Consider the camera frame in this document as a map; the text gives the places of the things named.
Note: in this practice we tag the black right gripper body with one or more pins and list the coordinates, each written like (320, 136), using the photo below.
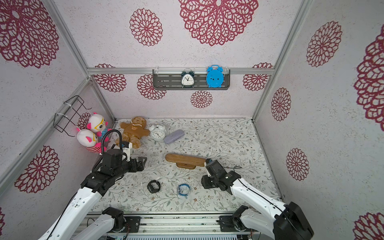
(210, 167)

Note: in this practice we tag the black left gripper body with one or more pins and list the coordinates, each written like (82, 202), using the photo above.
(133, 167)

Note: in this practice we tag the black digital watch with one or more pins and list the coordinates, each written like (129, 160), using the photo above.
(154, 186)

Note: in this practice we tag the wooden watch stand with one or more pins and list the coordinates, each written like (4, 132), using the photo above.
(185, 162)

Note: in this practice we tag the blue strap watch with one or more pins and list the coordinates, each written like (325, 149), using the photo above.
(183, 190)

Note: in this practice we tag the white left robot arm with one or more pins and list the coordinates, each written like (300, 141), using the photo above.
(111, 167)

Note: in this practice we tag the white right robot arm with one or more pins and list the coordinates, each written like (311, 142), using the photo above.
(273, 218)

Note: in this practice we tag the brown teddy bear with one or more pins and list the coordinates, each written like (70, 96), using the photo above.
(134, 131)

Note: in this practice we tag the white twin-bell alarm clock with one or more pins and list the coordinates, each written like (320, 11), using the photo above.
(158, 132)

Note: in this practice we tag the grey fabric case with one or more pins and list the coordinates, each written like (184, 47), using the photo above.
(172, 137)

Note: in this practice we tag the white pink plush lower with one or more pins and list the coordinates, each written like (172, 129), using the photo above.
(89, 140)

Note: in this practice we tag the white pink plush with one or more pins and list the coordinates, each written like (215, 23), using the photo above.
(89, 140)
(98, 125)

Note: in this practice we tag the white pink plush upper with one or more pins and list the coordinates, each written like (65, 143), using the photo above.
(98, 125)

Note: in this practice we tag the blue alarm clock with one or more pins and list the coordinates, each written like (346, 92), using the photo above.
(215, 76)

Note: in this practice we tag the dark green alarm clock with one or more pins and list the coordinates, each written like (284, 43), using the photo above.
(188, 79)

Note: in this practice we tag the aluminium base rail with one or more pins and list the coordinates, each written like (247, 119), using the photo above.
(180, 226)

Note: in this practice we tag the grey wall shelf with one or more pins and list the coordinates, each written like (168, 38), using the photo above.
(173, 81)

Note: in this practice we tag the black wire basket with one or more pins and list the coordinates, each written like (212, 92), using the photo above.
(76, 115)

